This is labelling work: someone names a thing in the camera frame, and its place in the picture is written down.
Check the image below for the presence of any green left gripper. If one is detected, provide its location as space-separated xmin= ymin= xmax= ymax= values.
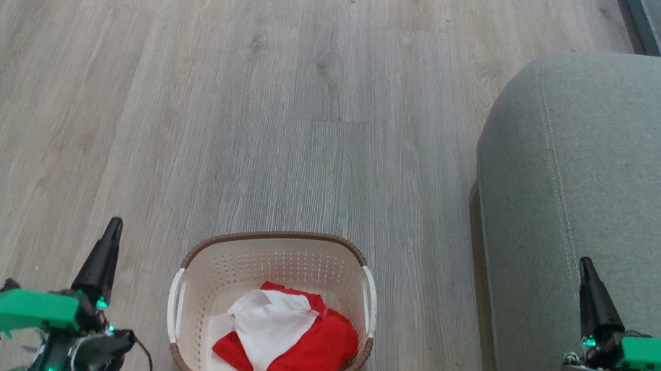
xmin=0 ymin=203 xmax=124 ymax=352

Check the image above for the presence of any white laundry basket, brown rim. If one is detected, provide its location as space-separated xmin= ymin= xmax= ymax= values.
xmin=160 ymin=216 xmax=387 ymax=371

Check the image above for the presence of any thin black cable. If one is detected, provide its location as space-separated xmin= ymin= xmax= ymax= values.
xmin=123 ymin=329 xmax=160 ymax=371

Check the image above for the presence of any red and white garment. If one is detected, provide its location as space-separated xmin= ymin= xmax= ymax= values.
xmin=208 ymin=275 xmax=366 ymax=371

